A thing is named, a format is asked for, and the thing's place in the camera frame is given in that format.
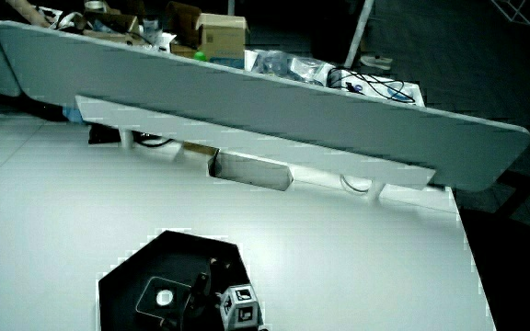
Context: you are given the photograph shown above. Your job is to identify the white wire rack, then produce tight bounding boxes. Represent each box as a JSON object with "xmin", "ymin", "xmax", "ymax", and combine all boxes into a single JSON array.
[{"xmin": 490, "ymin": 0, "xmax": 530, "ymax": 26}]

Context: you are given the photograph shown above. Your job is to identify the black hexagonal plate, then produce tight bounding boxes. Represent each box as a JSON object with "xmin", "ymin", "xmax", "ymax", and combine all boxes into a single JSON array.
[{"xmin": 98, "ymin": 230, "xmax": 266, "ymax": 331}]

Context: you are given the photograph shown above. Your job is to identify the light cardboard box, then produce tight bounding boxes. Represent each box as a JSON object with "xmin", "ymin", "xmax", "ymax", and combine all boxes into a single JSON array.
[{"xmin": 195, "ymin": 12, "xmax": 250, "ymax": 62}]

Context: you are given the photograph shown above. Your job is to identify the person's right hand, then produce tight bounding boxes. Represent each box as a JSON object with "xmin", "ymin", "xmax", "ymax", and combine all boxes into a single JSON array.
[{"xmin": 168, "ymin": 257, "xmax": 266, "ymax": 331}]

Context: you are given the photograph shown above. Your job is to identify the flat brown cardboard box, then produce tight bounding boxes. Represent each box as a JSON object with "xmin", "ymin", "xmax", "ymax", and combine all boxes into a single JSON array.
[{"xmin": 82, "ymin": 12, "xmax": 147, "ymax": 46}]

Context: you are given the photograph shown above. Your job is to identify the black cable bundle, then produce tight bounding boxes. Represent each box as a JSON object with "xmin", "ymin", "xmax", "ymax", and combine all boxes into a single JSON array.
[{"xmin": 326, "ymin": 67, "xmax": 417, "ymax": 103}]

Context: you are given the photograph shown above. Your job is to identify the another person's forearm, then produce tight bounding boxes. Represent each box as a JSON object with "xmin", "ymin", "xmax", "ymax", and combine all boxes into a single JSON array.
[{"xmin": 6, "ymin": 0, "xmax": 52, "ymax": 29}]

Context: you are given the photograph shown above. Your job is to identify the white shoe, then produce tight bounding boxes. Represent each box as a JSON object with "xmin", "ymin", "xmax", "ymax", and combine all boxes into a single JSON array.
[{"xmin": 359, "ymin": 54, "xmax": 394, "ymax": 72}]

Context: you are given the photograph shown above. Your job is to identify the desk cable opening flap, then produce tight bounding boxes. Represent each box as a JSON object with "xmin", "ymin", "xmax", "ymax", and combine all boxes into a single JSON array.
[{"xmin": 206, "ymin": 148, "xmax": 295, "ymax": 192}]

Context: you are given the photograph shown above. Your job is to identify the white slanted pole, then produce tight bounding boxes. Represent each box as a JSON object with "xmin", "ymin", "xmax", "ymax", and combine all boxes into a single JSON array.
[{"xmin": 343, "ymin": 0, "xmax": 376, "ymax": 70}]

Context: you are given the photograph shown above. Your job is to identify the long grey divider panel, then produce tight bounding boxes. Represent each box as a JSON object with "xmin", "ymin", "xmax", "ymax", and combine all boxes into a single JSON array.
[{"xmin": 0, "ymin": 20, "xmax": 530, "ymax": 192}]

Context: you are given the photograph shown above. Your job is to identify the clear plastic bags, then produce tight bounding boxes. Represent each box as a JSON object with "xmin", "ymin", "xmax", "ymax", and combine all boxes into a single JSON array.
[{"xmin": 245, "ymin": 49, "xmax": 336, "ymax": 87}]

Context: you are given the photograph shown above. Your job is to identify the black cable under shelf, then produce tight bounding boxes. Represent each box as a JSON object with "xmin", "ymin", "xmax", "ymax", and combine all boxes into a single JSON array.
[{"xmin": 132, "ymin": 131, "xmax": 175, "ymax": 149}]

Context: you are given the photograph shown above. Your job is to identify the dark brown cardboard box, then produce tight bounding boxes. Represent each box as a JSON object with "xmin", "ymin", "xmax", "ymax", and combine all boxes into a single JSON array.
[{"xmin": 165, "ymin": 0, "xmax": 202, "ymax": 48}]

